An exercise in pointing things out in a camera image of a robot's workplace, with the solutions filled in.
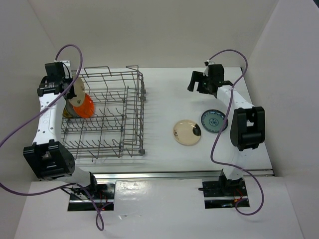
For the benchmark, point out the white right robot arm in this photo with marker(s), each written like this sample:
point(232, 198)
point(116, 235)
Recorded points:
point(247, 129)

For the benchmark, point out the orange plastic plate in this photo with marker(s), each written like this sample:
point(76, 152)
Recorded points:
point(85, 110)

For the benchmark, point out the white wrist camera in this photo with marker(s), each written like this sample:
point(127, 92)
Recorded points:
point(67, 68)
point(207, 63)

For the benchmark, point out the beige plate with black patch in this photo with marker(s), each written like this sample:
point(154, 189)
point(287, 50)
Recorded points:
point(187, 132)

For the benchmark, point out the blue floral plate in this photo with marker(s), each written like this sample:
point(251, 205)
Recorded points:
point(212, 120)
point(71, 111)

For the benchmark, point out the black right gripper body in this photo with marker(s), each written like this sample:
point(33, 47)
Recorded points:
point(210, 81)

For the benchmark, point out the aluminium rail table edge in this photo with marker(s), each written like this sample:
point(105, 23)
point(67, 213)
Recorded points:
point(101, 177)

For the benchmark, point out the yellow patterned plate brown rim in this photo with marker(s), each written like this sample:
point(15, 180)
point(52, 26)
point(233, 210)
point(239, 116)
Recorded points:
point(66, 114)

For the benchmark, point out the grey wire dish rack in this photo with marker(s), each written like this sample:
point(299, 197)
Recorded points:
point(115, 130)

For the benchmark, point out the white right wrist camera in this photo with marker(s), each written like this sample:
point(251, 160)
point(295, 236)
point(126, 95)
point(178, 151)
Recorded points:
point(207, 63)

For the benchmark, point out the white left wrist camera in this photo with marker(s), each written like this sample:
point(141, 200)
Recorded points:
point(67, 68)

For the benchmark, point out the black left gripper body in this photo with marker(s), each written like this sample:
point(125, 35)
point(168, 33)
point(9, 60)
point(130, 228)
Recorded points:
point(72, 94)

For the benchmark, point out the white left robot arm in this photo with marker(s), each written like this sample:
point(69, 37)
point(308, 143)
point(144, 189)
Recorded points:
point(47, 156)

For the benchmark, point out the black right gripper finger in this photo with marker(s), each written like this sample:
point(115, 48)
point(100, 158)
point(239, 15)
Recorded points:
point(201, 88)
point(195, 77)

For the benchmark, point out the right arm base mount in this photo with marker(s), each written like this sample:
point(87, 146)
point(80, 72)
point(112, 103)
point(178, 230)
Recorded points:
point(217, 198)

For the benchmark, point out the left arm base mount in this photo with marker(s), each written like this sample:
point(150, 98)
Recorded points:
point(103, 198)

